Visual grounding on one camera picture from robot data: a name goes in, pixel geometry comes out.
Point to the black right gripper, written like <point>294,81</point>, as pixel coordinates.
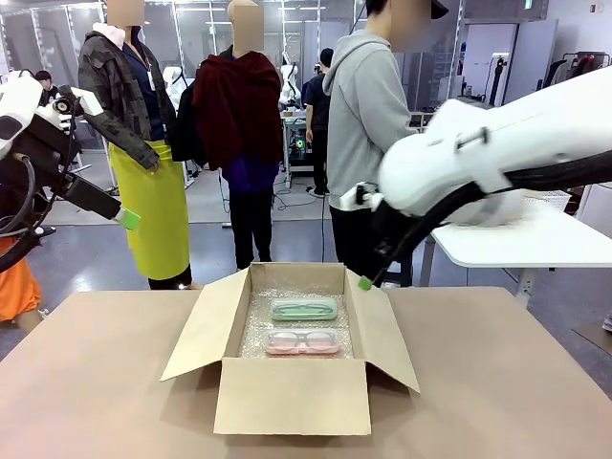
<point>389,232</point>

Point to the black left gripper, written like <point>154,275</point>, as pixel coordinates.
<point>45,146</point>

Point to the mint green glasses case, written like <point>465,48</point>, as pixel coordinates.
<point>277,311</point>

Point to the pink glasses case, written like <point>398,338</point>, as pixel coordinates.
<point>272,348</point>

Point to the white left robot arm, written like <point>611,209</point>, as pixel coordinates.
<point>19,95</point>

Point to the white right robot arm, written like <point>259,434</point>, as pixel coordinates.
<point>526,129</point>

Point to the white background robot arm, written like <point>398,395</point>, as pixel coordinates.
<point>174,81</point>
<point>288,81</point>

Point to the brown cardboard shipping box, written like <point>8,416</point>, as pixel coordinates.
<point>291,397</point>

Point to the black stool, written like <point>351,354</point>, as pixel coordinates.
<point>399,275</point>

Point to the mannequin camouflage jacket yellow skirt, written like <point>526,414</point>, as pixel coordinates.
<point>153,201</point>

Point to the clear bubble wrap sheet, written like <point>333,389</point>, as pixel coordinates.
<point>253,330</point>

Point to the mannequin with orange trousers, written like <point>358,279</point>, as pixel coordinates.
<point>16,291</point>

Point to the seated person black hair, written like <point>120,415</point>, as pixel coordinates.
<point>45,80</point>

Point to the background workbench with equipment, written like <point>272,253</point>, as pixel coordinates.
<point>296,143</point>

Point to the person in grey hoodie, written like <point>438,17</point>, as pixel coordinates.
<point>363,119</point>

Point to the white side table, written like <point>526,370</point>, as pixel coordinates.
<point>526,239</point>

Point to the mannequin dark red shawl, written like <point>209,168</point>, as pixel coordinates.
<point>239,110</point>

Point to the wooden shoe shelf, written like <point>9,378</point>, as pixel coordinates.
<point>420,120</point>

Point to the person in black clothes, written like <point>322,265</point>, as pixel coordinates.
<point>318,105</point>

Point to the white plastic basket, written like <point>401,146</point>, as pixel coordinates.
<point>545,200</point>

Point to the black tripod stand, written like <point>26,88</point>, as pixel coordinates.
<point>497,79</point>

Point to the grey sneaker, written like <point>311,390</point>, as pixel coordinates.
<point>608,322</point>

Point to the clothes rack with garments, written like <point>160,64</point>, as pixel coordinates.
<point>557,72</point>

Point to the pink glasses frame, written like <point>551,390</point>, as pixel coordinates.
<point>313,338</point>

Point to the mint green glasses frame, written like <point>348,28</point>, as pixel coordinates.
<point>288,311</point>

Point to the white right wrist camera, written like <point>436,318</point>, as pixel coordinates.
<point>356,197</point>

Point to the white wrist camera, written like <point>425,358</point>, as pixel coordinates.
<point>88,104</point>
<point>356,197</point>

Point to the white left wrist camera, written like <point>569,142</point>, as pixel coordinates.
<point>88,104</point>

